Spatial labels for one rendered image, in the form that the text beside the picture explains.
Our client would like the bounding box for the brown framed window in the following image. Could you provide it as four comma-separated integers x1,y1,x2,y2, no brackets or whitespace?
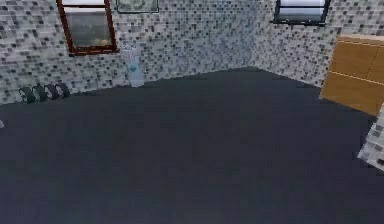
55,0,120,56

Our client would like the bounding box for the black framed window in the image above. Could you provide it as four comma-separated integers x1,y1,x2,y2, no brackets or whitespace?
272,0,332,27

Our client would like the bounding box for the orange wooden cupboard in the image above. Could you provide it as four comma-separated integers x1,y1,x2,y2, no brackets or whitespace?
318,33,384,117

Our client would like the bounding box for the pale framed wall picture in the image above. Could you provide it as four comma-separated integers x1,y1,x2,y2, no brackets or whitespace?
116,0,160,15

